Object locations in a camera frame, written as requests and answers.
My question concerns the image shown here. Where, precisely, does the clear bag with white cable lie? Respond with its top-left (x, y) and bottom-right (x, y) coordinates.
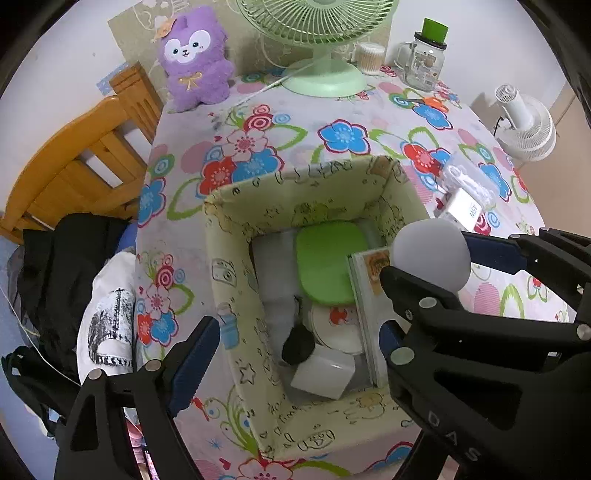
top-left (434, 154), bottom-right (500, 209)

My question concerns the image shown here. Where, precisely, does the green plastic box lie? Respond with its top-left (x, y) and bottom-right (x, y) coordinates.
top-left (295, 223), bottom-right (369, 306)

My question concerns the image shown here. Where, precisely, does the book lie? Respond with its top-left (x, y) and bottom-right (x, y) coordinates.
top-left (347, 248), bottom-right (403, 389)

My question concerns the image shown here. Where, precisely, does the cotton swab jar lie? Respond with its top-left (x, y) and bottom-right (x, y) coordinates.
top-left (353, 42), bottom-right (387, 76)

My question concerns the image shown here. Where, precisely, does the white box with grey label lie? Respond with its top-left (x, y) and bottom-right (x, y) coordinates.
top-left (436, 187), bottom-right (493, 232)

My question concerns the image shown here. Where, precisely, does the yellow fabric storage box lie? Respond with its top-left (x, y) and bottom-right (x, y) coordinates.
top-left (203, 156), bottom-right (431, 461)

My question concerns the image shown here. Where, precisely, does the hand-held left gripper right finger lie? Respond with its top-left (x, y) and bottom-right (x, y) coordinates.
top-left (379, 319), bottom-right (491, 480)

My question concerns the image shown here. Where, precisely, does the black clothing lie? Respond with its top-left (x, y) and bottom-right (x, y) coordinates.
top-left (21, 213), bottom-right (137, 371)

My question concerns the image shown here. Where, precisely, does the small black object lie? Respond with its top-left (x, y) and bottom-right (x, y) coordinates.
top-left (281, 323), bottom-right (317, 366)

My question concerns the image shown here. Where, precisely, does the glass mug with green lid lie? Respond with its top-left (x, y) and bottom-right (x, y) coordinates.
top-left (385, 17), bottom-right (450, 92)

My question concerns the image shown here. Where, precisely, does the wooden chair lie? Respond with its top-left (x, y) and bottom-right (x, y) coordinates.
top-left (0, 65), bottom-right (164, 244)

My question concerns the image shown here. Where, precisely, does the purple plush toy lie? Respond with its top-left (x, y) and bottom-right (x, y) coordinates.
top-left (158, 7), bottom-right (235, 113)

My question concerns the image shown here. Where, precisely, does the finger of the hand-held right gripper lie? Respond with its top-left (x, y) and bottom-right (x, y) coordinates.
top-left (379, 265), bottom-right (591, 468)
top-left (462, 226), bottom-right (591, 324)

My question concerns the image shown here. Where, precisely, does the grey egg-shaped object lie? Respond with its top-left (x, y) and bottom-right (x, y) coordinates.
top-left (392, 218), bottom-right (473, 294)

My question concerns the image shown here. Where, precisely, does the cream bear print round plate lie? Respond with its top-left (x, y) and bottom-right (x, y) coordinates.
top-left (310, 302), bottom-right (370, 357)

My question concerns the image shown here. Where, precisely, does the white printed tote bag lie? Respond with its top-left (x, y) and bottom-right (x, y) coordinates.
top-left (76, 251), bottom-right (140, 387)

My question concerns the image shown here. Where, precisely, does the green desk fan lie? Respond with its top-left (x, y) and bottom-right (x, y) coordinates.
top-left (236, 0), bottom-right (400, 99)

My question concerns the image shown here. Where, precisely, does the white fan cable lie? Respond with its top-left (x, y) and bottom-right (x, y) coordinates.
top-left (238, 61), bottom-right (320, 100)

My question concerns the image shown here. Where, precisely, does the white cube box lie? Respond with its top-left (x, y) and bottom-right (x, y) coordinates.
top-left (291, 346), bottom-right (357, 400)

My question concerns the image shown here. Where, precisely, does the black backpack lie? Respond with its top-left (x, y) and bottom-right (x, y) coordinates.
top-left (0, 346), bottom-right (85, 438)

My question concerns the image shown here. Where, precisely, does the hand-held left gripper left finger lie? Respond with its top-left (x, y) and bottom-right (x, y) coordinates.
top-left (54, 316), bottom-right (221, 480)

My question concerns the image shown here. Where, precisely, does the white floor fan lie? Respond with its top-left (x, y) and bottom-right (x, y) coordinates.
top-left (493, 84), bottom-right (557, 162)

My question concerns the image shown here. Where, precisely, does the blue patterned paper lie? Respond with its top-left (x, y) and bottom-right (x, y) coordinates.
top-left (97, 62), bottom-right (136, 94)

